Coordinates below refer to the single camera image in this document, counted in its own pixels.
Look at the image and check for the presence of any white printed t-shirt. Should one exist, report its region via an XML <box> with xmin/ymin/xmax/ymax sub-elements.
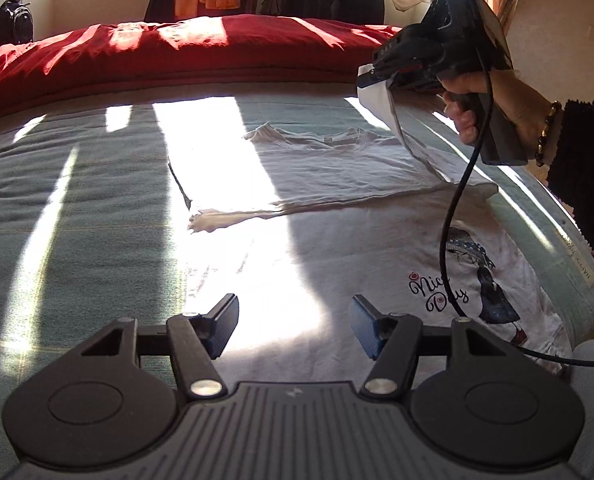
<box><xmin>165</xmin><ymin>77</ymin><xmax>576</xmax><ymax>386</ymax></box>

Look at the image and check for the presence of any person right forearm black sleeve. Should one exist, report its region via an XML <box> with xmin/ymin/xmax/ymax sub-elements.
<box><xmin>547</xmin><ymin>101</ymin><xmax>594</xmax><ymax>252</ymax></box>

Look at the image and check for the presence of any person right hand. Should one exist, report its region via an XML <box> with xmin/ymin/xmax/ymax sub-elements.
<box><xmin>441</xmin><ymin>70</ymin><xmax>552</xmax><ymax>158</ymax></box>

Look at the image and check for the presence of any red duvet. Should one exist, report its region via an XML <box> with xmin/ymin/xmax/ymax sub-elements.
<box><xmin>0</xmin><ymin>14</ymin><xmax>399</xmax><ymax>117</ymax></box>

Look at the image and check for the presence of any green plaid bed blanket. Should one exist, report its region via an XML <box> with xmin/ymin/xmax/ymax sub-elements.
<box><xmin>0</xmin><ymin>84</ymin><xmax>594</xmax><ymax>477</ymax></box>

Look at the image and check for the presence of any black backpack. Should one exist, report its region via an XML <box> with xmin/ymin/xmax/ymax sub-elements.
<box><xmin>0</xmin><ymin>0</ymin><xmax>34</xmax><ymax>47</ymax></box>

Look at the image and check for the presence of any bead bracelet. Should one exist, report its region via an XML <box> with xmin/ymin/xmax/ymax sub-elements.
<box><xmin>533</xmin><ymin>100</ymin><xmax>564</xmax><ymax>168</ymax></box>

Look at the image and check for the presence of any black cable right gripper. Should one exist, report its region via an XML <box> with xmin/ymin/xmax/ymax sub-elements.
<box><xmin>439</xmin><ymin>66</ymin><xmax>594</xmax><ymax>369</ymax></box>

